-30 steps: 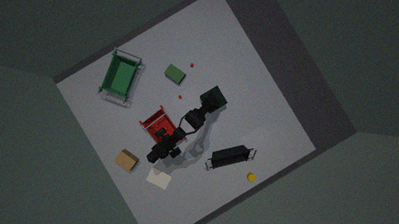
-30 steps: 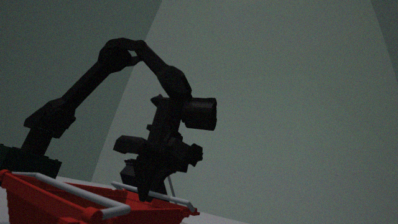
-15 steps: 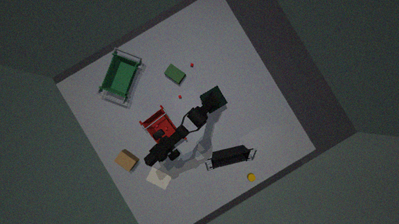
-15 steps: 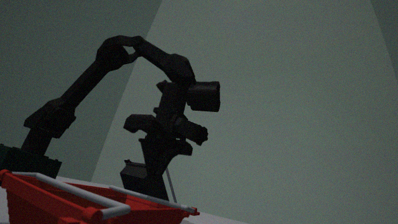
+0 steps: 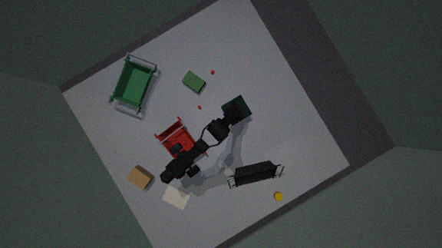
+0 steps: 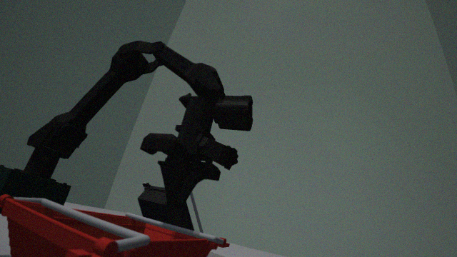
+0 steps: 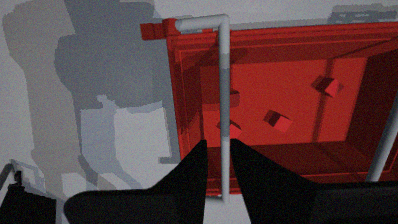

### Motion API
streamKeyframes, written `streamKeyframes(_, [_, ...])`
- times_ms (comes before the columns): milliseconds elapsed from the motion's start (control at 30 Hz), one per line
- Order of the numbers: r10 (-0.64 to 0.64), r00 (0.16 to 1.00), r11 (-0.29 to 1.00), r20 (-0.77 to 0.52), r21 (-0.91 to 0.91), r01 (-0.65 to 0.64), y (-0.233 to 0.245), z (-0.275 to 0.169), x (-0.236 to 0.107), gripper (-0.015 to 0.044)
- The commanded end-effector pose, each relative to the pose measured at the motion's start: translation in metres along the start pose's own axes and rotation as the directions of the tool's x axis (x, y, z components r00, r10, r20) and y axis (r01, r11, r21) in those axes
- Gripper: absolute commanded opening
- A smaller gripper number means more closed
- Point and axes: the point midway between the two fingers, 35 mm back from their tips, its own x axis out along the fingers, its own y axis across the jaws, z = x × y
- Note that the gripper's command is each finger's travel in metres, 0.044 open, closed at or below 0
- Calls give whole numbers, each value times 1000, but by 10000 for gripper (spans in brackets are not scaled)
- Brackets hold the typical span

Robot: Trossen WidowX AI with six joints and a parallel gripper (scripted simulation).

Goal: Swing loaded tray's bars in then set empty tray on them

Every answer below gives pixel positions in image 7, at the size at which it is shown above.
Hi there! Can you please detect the red plastic tray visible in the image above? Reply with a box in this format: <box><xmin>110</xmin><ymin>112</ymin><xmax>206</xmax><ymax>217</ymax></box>
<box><xmin>140</xmin><ymin>18</ymin><xmax>398</xmax><ymax>196</ymax></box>

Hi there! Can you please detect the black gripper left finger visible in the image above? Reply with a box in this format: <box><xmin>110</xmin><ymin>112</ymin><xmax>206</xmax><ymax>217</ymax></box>
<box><xmin>63</xmin><ymin>140</ymin><xmax>208</xmax><ymax>224</ymax></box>

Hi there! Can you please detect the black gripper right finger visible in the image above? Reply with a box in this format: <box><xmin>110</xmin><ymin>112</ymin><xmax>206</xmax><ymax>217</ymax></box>
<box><xmin>230</xmin><ymin>138</ymin><xmax>398</xmax><ymax>224</ymax></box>

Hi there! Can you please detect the small red block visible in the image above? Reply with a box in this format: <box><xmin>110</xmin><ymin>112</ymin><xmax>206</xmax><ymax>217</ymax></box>
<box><xmin>268</xmin><ymin>112</ymin><xmax>293</xmax><ymax>133</ymax></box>
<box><xmin>230</xmin><ymin>91</ymin><xmax>241</xmax><ymax>108</ymax></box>
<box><xmin>315</xmin><ymin>77</ymin><xmax>344</xmax><ymax>97</ymax></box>
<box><xmin>230</xmin><ymin>120</ymin><xmax>243</xmax><ymax>139</ymax></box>

